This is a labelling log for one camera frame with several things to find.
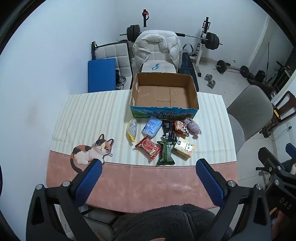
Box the printed cardboard box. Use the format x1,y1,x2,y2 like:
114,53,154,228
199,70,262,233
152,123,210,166
129,72,200,119

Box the dark grey fleece clothing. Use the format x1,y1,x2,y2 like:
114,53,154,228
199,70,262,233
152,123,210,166
112,203,234,241

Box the black cable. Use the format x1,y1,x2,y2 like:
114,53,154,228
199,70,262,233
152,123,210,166
268,126,292,141

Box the white puffer jacket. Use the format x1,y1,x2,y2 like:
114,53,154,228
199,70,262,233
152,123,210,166
133,30,183,75

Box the yellow tissue pack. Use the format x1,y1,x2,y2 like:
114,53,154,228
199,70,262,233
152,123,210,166
172,137,196,160

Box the blue tissue pack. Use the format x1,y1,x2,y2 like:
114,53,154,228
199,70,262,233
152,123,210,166
142,116,163,137

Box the blue board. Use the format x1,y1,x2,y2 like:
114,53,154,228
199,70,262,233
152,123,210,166
87,58,116,93

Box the orange snack packet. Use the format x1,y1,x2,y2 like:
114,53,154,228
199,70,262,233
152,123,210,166
174,120,190,137

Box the green snack packet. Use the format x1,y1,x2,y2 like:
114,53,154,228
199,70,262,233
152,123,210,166
156,140,176,166

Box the white upholstered chair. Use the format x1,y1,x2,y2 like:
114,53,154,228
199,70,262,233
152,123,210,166
140,52,179,75

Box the striped pink cat-print tablecloth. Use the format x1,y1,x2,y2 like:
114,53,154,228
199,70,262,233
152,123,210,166
46,90,238,214

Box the barbell with black plates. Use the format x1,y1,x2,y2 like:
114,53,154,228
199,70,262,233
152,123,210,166
120,24,223,50

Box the yellow and silver packet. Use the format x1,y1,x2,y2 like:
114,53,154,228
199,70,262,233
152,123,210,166
126,118,139,142

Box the white padded stool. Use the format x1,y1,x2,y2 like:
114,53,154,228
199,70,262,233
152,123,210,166
91,40,133,90

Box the short barbell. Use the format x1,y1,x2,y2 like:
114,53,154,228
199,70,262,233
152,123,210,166
215,60,250,78

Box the white bench press rack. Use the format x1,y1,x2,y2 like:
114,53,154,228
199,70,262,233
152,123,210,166
141,9,212,78

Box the lilac cloth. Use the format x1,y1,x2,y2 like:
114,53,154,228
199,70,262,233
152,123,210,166
184,117,202,136

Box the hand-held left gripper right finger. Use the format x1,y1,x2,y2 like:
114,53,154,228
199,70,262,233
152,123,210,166
195,159,272,241

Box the person's right hand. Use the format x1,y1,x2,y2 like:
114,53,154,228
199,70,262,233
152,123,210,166
274,207,296,232

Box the black weight bench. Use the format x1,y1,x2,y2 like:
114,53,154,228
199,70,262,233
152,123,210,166
179,44,200,92

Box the black metal frame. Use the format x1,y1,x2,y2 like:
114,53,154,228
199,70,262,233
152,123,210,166
266,60,292,93

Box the dark wooden chair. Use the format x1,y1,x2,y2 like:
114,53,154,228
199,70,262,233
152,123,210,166
259,91,296,139

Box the black snack packet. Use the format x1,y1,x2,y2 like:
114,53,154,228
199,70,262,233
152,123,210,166
161,120,177,142

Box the red snack packet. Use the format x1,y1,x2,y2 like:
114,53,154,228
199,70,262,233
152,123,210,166
135,136,162,161

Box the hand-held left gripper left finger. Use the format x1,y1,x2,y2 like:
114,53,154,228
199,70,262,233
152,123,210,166
26,159,115,241

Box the dark wooden low table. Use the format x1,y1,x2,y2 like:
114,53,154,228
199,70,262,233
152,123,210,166
246,77,278,93

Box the grey shell chair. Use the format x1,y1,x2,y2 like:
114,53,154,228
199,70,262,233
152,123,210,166
227,85,274,163

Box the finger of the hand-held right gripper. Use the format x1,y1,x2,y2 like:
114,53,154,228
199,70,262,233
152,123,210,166
258,147,287,174
285,143,296,163

